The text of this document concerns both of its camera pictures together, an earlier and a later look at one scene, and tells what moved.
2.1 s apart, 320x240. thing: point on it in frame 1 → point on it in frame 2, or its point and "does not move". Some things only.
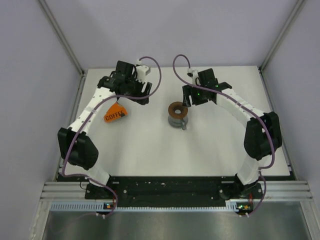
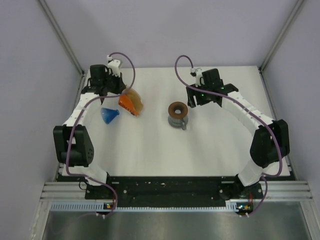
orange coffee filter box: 114,112 → 125,102
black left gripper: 139,84 → 120,84
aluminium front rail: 276,191 does not move
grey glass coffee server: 178,123 does not move
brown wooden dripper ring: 175,106 does not move
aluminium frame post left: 44,4 does not move
